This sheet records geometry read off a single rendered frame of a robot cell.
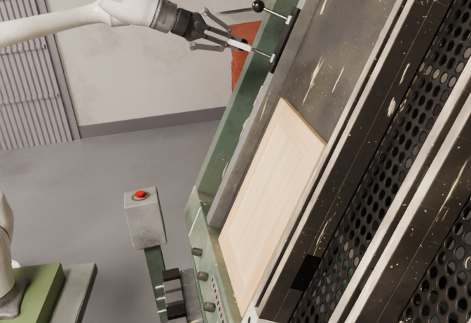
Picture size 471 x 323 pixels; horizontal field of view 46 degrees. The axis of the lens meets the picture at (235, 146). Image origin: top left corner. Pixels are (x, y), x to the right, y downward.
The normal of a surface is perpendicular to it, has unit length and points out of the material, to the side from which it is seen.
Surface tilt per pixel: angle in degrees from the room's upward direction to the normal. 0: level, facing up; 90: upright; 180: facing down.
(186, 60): 90
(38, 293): 1
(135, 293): 0
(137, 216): 90
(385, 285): 90
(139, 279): 0
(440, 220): 90
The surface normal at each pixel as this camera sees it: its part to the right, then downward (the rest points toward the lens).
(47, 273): -0.12, -0.90
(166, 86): 0.04, 0.40
